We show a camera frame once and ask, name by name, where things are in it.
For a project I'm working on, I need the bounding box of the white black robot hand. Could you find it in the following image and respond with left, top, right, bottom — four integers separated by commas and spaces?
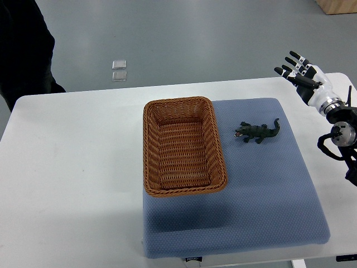
274, 51, 343, 116

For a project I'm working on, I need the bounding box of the dark toy crocodile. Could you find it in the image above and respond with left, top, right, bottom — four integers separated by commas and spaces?
234, 118, 280, 144

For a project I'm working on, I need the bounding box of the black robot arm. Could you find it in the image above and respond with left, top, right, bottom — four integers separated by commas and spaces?
317, 86, 356, 185

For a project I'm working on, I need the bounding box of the brown wicker basket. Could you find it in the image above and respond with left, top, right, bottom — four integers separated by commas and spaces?
143, 97, 228, 198

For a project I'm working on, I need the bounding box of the wooden box corner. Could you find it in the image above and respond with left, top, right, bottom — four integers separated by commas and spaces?
315, 0, 356, 15

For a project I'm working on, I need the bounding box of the blue foam cushion mat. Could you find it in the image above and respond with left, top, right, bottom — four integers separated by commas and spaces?
143, 98, 330, 259

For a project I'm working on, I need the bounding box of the black table control panel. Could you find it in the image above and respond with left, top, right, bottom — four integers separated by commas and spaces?
336, 254, 357, 262

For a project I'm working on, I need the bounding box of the white table leg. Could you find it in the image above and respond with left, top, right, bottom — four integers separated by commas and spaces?
291, 259, 307, 268

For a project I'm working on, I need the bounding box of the upper metal floor plate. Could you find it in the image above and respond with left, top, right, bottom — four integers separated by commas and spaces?
112, 60, 127, 70

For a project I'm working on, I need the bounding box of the label under table edge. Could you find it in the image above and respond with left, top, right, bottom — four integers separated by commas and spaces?
185, 256, 202, 262

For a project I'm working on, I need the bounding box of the person in black clothes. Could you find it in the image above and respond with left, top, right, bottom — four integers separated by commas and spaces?
1, 1, 65, 111

